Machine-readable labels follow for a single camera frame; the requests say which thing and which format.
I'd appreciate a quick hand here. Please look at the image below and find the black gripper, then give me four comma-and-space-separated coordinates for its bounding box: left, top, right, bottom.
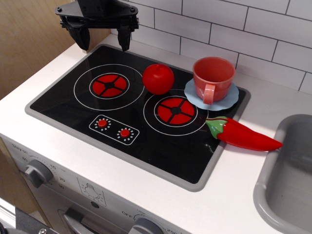
55, 0, 139, 52

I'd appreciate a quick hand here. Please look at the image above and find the pink toy cup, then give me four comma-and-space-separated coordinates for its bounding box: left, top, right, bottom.
193, 57, 236, 105

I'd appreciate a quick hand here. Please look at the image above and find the light blue toy plate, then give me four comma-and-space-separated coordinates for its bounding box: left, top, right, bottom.
184, 79, 239, 111

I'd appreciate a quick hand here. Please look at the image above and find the black toy stovetop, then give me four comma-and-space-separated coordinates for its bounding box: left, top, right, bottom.
25, 45, 251, 192

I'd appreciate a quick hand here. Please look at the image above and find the wooden side panel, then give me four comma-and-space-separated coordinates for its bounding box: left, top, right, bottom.
0, 0, 112, 100

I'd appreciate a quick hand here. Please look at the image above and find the red toy apple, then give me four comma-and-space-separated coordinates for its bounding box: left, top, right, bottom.
142, 63, 175, 95

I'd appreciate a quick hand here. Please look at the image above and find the grey timer knob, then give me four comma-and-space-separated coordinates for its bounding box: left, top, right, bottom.
24, 160, 53, 188

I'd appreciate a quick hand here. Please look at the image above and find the red toy chili pepper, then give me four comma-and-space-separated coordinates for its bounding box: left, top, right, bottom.
205, 117, 282, 151

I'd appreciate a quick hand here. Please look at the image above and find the white toy oven front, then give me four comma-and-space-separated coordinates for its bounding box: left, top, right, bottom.
0, 137, 185, 234

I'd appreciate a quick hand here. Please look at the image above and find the grey temperature knob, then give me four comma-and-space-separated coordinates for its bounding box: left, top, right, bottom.
128, 218, 163, 234

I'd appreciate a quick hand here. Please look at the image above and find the grey toy sink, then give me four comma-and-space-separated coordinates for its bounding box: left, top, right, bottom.
253, 114, 312, 234

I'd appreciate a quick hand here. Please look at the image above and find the grey oven door handle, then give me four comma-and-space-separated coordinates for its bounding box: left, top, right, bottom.
63, 208, 97, 234

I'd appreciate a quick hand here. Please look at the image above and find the black device with cable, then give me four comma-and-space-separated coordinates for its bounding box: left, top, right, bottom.
0, 207, 57, 234

